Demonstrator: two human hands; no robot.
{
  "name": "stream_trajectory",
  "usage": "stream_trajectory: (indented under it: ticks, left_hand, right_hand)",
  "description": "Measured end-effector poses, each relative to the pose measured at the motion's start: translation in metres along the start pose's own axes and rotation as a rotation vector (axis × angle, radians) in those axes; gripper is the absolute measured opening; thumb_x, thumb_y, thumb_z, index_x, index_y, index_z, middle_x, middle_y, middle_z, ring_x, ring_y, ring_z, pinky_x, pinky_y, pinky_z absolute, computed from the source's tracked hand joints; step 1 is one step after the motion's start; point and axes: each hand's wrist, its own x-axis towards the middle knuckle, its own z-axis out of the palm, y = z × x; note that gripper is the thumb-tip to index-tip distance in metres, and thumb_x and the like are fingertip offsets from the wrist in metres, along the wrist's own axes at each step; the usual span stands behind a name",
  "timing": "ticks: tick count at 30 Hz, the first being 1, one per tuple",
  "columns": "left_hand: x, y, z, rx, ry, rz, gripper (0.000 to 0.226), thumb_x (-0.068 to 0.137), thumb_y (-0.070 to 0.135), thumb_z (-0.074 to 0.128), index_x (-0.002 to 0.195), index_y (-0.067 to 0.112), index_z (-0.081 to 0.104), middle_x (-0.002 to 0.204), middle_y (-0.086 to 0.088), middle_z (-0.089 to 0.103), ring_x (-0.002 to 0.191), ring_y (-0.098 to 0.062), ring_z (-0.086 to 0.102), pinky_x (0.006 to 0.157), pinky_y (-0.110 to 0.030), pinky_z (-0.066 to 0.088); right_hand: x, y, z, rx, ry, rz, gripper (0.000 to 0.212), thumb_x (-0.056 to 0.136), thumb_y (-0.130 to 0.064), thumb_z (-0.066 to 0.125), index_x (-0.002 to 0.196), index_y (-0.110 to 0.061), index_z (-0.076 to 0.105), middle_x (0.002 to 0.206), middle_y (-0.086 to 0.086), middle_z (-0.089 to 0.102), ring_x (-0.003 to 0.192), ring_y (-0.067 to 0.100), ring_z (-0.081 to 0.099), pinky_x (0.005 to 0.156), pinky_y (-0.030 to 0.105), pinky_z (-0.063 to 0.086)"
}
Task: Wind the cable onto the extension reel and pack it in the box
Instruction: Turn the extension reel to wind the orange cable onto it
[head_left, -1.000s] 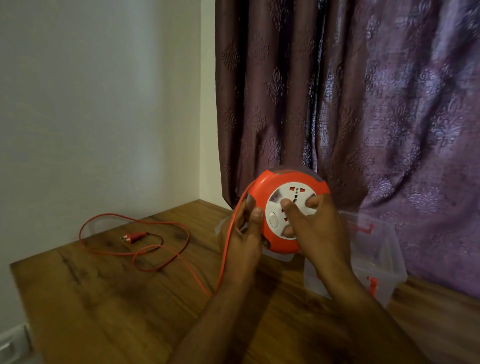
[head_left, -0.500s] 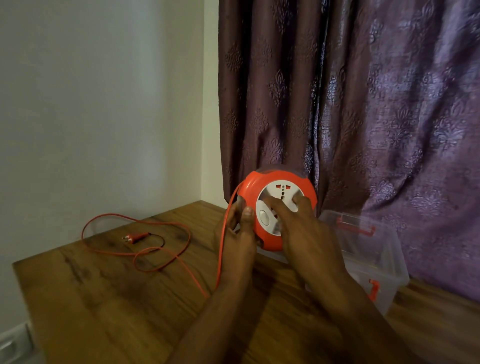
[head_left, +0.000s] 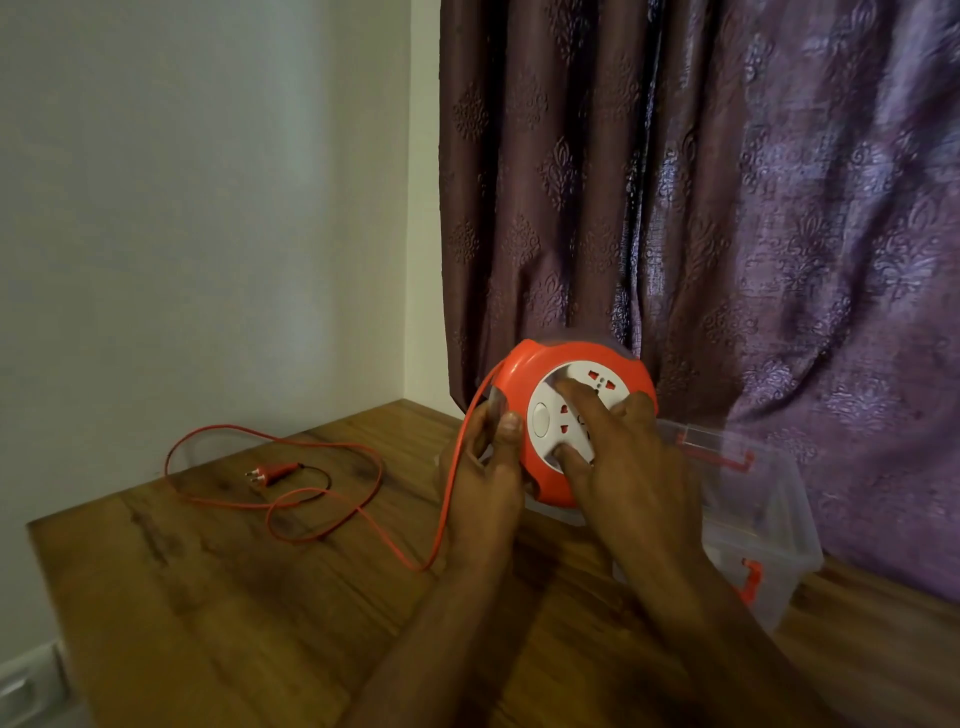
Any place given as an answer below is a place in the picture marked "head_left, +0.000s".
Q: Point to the person's left hand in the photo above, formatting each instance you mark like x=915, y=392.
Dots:
x=484, y=510

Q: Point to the person's right hand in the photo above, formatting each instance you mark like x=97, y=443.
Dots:
x=649, y=495

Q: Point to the clear plastic box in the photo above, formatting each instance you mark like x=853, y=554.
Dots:
x=765, y=510

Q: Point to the orange extension cord reel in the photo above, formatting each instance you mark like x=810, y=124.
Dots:
x=517, y=379

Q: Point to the person's left forearm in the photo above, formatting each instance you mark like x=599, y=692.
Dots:
x=435, y=652

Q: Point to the person's right forearm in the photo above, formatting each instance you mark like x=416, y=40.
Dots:
x=742, y=652

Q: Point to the clear plastic lid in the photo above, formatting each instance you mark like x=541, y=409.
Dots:
x=555, y=514

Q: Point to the purple patterned curtain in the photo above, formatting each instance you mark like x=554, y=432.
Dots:
x=750, y=187

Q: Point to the white wall socket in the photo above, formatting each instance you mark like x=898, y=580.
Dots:
x=30, y=694

